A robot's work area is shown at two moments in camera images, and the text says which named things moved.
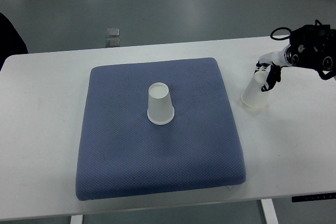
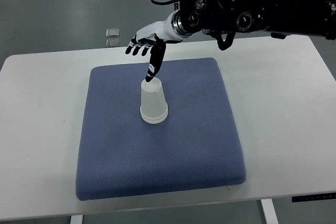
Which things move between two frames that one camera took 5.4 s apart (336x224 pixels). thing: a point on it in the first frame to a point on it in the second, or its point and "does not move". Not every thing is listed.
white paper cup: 252,95 to 154,107
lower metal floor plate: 113,43 does not move
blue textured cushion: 121,152 does not move
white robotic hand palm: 274,75 to 164,29
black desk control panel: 313,198 does not move
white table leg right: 269,212 does not move
